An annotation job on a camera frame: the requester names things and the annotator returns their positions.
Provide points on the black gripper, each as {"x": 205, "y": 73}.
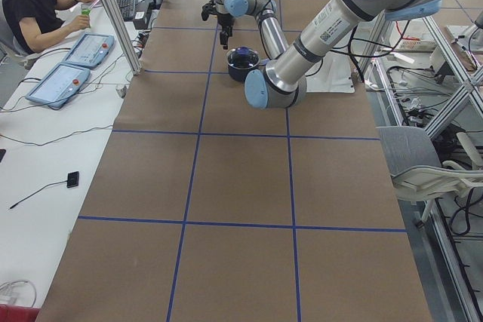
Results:
{"x": 226, "y": 21}

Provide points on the glass pot lid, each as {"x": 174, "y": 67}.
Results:
{"x": 243, "y": 58}

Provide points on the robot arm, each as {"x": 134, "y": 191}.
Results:
{"x": 282, "y": 83}
{"x": 263, "y": 11}

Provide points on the dark blue saucepan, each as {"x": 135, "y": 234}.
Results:
{"x": 241, "y": 74}

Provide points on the black keyboard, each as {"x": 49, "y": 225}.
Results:
{"x": 127, "y": 9}

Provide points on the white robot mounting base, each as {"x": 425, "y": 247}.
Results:
{"x": 332, "y": 75}

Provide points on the far teach pendant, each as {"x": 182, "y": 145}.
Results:
{"x": 90, "y": 50}

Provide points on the teach pendant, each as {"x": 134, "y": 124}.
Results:
{"x": 59, "y": 85}
{"x": 90, "y": 50}

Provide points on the near teach pendant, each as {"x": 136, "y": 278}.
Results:
{"x": 59, "y": 85}

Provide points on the man in black shirt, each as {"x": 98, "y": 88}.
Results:
{"x": 36, "y": 26}

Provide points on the small black square device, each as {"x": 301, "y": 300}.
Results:
{"x": 72, "y": 179}

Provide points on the grey office chair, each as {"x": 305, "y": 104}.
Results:
{"x": 417, "y": 173}

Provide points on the red object at corner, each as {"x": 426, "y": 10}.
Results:
{"x": 12, "y": 313}

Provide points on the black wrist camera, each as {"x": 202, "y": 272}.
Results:
{"x": 209, "y": 9}

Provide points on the aluminium frame post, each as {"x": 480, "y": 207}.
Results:
{"x": 122, "y": 35}

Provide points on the aluminium frame rack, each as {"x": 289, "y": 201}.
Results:
{"x": 430, "y": 75}

